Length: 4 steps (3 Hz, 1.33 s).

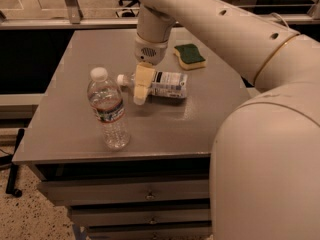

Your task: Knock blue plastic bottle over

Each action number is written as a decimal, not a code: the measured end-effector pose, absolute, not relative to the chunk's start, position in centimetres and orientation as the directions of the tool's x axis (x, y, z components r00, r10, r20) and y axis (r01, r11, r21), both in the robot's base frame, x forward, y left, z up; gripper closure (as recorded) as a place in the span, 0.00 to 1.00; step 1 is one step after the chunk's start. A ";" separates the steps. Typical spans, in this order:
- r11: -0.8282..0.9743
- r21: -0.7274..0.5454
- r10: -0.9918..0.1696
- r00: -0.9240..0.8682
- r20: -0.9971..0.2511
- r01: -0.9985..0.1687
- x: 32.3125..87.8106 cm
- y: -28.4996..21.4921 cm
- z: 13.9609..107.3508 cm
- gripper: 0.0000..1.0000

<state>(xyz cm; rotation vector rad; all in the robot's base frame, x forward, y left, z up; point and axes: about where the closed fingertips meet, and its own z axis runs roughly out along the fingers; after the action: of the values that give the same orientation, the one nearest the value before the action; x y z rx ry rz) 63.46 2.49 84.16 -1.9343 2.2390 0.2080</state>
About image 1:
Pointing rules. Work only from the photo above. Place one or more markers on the black office chair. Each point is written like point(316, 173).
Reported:
point(128, 8)

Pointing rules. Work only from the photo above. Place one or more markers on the clear bottle white label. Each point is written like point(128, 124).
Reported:
point(164, 84)

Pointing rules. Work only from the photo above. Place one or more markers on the green yellow sponge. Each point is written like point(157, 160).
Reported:
point(189, 56)

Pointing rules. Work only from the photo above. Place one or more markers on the black stand leg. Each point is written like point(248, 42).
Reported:
point(10, 188)

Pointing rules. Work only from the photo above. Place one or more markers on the clear bottle colourful label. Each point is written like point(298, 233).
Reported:
point(105, 98)

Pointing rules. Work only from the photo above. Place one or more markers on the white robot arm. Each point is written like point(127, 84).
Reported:
point(265, 160)

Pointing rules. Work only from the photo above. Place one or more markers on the grey drawer cabinet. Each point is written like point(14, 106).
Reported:
point(125, 171)

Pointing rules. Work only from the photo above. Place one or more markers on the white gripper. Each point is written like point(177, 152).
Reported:
point(150, 53)

